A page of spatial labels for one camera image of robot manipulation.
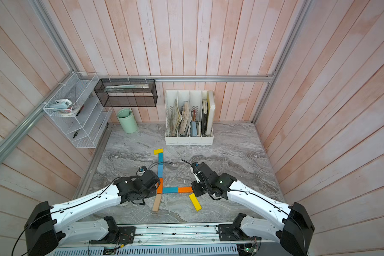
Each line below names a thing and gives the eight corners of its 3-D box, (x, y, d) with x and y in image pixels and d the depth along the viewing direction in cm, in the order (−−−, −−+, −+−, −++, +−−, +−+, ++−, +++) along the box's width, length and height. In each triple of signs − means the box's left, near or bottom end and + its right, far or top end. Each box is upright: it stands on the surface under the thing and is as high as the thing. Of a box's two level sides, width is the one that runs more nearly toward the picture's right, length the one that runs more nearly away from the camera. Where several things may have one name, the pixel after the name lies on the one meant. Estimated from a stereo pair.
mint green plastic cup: (122, 133, 117) (114, 118, 105) (126, 123, 124) (119, 107, 112) (136, 133, 117) (130, 118, 105) (139, 123, 124) (133, 108, 112)
